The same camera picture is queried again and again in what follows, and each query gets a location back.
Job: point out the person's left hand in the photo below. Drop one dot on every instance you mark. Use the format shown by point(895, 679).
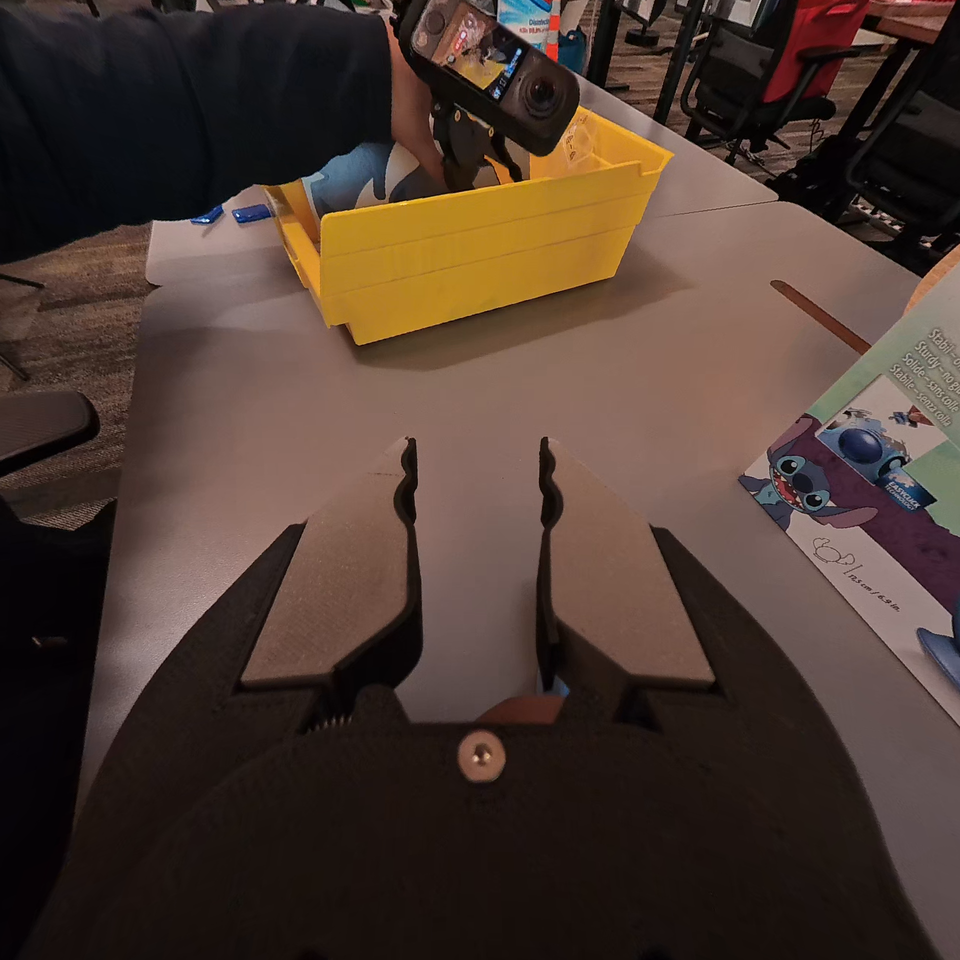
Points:
point(411, 112)

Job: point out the blue puzzle piece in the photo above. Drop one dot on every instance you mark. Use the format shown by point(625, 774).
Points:
point(251, 214)
point(206, 216)

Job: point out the yellow plastic bin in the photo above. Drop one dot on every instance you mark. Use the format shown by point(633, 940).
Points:
point(480, 247)

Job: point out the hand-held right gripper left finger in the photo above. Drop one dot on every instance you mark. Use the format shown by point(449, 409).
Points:
point(330, 592)

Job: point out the clear plastic zip bag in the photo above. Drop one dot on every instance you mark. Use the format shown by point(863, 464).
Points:
point(581, 139)

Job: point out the brown strip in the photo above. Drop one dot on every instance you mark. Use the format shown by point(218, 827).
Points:
point(817, 315)

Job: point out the blue white puzzle ball section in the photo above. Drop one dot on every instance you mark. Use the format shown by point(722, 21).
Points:
point(352, 176)

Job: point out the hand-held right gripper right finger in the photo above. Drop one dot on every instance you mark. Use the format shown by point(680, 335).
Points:
point(622, 600)

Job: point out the black desk leg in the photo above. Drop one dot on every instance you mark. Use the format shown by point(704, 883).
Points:
point(607, 37)

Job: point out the black office chair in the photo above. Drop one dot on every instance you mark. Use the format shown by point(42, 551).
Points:
point(739, 82)
point(900, 172)

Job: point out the red chair back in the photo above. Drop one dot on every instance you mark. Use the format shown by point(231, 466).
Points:
point(810, 45)

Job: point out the printed puzzle box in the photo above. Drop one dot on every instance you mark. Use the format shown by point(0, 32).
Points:
point(892, 420)

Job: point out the person's left forearm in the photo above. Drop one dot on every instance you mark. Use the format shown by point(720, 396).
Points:
point(187, 112)

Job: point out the disinfecting wipes canister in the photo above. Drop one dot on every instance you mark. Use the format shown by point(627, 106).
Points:
point(525, 22)

